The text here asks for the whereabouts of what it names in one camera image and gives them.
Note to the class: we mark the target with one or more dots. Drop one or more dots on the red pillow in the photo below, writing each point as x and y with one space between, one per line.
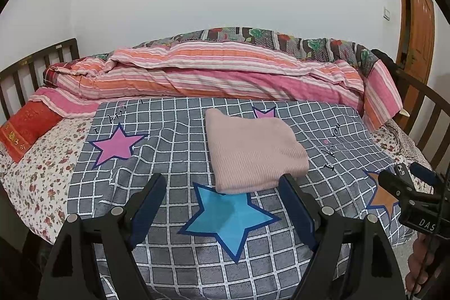
28 127

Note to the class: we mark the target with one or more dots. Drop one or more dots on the grey checked star blanket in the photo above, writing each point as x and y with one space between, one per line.
168 152

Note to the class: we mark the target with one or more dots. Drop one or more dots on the pink knit sweater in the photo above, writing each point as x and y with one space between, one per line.
253 152

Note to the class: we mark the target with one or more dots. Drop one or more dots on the dark wooden headboard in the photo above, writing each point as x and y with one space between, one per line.
66 47

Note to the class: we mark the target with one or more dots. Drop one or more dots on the white light switch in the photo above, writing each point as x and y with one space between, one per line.
387 13

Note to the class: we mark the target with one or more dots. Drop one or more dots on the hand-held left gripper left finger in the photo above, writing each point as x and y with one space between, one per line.
147 205

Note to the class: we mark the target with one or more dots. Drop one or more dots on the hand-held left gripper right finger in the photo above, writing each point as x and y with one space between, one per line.
297 208

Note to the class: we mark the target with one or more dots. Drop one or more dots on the brown wooden door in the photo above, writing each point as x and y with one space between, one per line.
420 29

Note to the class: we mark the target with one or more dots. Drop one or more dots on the person's right hand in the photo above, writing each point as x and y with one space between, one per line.
420 265

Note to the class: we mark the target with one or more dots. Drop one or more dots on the floral patchwork quilt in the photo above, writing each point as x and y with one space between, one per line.
291 41

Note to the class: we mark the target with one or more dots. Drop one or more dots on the pink striped quilt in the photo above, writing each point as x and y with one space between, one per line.
228 82

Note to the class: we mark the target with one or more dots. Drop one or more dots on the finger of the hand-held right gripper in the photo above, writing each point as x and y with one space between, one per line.
425 173
397 182

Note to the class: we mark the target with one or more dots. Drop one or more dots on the dark wooden footboard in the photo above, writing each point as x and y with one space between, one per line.
427 110

